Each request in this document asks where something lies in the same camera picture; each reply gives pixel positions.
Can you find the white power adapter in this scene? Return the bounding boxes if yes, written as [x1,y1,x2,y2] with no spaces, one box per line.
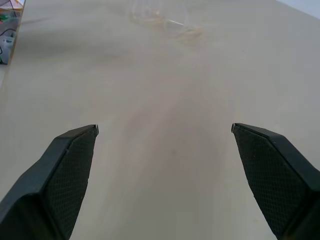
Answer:
[0,36,15,65]

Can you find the black cable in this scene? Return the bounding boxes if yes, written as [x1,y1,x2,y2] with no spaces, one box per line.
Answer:
[0,27,17,38]

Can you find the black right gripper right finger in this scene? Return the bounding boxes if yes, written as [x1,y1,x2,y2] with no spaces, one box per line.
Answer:
[231,122,320,240]

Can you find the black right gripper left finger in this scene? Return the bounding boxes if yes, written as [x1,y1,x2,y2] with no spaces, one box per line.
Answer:
[0,124,100,240]

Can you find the colourful clutter pile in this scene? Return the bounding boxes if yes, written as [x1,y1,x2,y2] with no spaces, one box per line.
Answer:
[0,0,26,25]

